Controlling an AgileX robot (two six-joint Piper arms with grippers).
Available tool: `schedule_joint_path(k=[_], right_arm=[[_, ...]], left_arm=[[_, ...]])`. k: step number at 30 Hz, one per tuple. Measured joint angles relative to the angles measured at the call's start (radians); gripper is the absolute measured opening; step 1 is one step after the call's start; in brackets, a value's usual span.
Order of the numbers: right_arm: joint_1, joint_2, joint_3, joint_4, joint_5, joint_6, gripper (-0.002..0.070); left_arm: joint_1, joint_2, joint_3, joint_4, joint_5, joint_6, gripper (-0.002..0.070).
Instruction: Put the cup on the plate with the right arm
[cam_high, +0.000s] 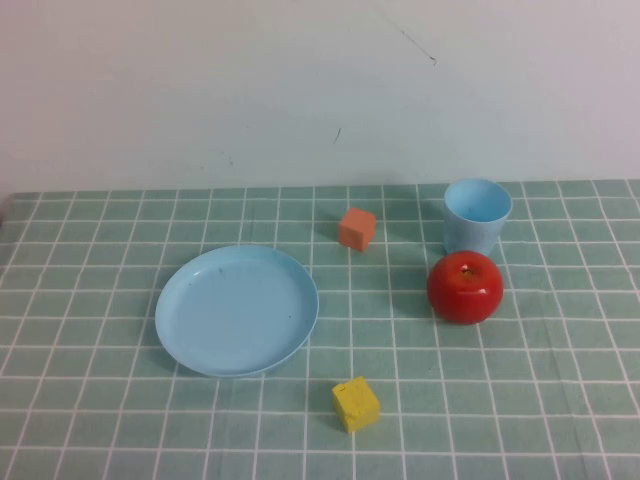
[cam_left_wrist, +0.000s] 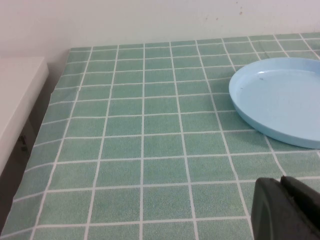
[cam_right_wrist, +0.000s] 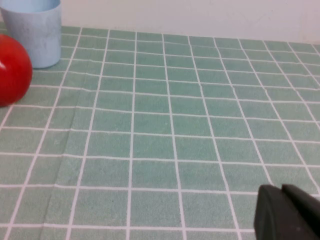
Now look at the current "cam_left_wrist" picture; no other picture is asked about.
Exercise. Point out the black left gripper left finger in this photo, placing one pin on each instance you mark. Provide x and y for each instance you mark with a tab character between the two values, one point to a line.
270	215

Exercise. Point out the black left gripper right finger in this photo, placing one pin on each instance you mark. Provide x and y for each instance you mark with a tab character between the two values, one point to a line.
305	202

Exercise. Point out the light blue plastic plate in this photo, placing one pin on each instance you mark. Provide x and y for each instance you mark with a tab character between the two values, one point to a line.
275	100

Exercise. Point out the green checked tablecloth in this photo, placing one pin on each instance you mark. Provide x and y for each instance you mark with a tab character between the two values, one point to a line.
150	125

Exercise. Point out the white side table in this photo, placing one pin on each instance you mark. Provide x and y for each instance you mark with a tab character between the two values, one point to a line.
17	100

